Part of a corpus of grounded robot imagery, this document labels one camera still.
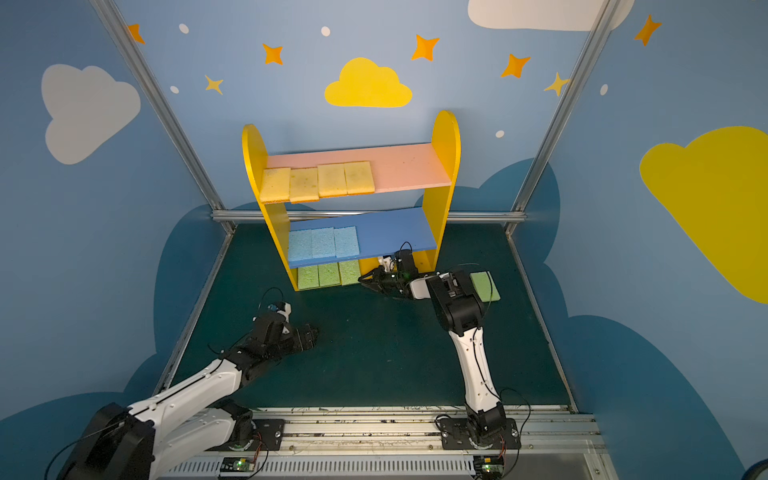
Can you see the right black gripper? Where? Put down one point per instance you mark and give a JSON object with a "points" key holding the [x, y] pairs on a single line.
{"points": [[387, 282]]}

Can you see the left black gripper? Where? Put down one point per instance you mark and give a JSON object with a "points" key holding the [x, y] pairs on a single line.
{"points": [[294, 337]]}

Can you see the green sponge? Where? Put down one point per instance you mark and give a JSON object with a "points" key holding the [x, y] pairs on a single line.
{"points": [[329, 275], [485, 286], [308, 277], [349, 272]]}

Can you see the blue sponge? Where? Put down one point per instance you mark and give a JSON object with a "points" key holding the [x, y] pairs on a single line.
{"points": [[300, 246], [346, 242], [323, 243]]}

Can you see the yellow sponge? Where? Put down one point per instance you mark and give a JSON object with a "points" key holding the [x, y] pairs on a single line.
{"points": [[359, 178], [331, 180], [275, 185], [303, 186]]}

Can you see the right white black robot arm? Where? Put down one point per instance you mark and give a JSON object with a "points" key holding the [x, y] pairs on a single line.
{"points": [[461, 313]]}

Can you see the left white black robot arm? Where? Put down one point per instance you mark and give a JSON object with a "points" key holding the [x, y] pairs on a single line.
{"points": [[150, 437]]}

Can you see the left green circuit board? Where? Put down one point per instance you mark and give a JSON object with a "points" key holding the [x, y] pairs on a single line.
{"points": [[233, 466]]}

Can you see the green circuit board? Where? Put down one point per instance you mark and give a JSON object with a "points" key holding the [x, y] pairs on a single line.
{"points": [[488, 467], [233, 466]]}

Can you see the right green circuit board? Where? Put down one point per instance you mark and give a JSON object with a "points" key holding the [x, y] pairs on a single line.
{"points": [[488, 467]]}

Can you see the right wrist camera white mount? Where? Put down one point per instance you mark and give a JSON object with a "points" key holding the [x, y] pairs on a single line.
{"points": [[388, 263]]}

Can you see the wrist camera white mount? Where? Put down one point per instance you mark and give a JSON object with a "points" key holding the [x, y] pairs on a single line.
{"points": [[388, 263], [281, 308]]}

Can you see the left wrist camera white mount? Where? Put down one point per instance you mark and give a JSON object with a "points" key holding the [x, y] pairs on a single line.
{"points": [[281, 308]]}

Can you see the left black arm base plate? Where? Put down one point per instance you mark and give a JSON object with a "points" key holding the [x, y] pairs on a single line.
{"points": [[258, 433]]}

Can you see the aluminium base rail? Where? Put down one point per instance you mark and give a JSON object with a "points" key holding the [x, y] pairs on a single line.
{"points": [[404, 441]]}

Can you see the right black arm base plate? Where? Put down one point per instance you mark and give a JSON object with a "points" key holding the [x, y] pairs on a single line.
{"points": [[458, 434]]}

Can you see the left aluminium frame post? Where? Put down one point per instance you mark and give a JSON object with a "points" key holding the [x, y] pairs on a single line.
{"points": [[114, 23]]}

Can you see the aluminium frame post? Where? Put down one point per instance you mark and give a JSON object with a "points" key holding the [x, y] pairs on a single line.
{"points": [[580, 74], [114, 23]]}

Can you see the right aluminium frame post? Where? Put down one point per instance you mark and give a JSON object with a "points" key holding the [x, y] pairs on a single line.
{"points": [[580, 74]]}

